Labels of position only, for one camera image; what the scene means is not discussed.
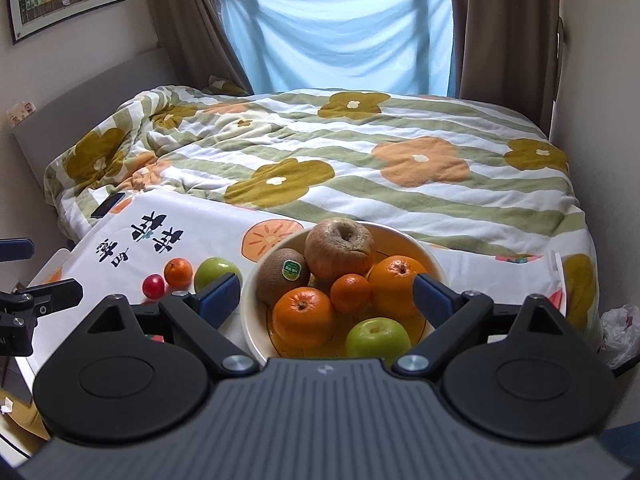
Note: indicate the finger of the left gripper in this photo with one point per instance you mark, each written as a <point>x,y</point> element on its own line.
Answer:
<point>16,249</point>
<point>47,298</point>

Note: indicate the reddish yellow apple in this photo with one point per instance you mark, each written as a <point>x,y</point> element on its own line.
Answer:
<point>338,246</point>

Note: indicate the small mandarin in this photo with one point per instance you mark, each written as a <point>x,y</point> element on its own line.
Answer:
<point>350,293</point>
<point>178,273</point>

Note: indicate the floral striped duvet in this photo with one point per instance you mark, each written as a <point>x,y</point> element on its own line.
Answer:
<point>459,174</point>

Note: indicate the large orange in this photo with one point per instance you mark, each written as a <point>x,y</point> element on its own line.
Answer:
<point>304,318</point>
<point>391,282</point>

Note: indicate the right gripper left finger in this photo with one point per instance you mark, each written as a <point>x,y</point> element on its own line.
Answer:
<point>107,383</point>

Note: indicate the large green apple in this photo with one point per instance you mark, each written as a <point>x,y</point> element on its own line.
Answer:
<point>377,338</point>

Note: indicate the white plastic bag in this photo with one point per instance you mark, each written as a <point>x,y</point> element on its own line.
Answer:
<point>621,335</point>

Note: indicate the small green apple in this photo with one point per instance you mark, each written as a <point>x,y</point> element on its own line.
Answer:
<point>211,269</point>

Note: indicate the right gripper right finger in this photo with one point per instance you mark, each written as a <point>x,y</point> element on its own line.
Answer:
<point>517,371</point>

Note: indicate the black smartphone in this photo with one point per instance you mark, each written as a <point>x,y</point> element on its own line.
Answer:
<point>107,205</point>

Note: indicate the light blue window sheet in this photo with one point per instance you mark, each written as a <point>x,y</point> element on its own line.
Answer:
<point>393,46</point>

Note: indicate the brown kiwi with sticker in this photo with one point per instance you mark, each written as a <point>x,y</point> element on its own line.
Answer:
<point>284,270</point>

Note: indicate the wall socket plate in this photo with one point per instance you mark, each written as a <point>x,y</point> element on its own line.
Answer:
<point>19,112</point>

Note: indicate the brown right curtain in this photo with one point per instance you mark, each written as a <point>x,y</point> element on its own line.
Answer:
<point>506,53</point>

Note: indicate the cream ceramic fruit bowl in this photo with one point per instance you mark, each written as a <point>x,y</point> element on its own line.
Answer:
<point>255,316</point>

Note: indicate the brown curtain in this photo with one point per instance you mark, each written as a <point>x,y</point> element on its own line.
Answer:
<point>191,33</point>
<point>506,53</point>

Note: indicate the brown left curtain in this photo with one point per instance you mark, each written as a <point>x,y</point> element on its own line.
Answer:
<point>191,33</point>

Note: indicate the white fruit print tablecloth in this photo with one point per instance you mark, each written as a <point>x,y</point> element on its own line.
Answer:
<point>143,233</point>

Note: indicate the large orange in bowl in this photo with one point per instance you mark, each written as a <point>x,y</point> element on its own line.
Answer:
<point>391,282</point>

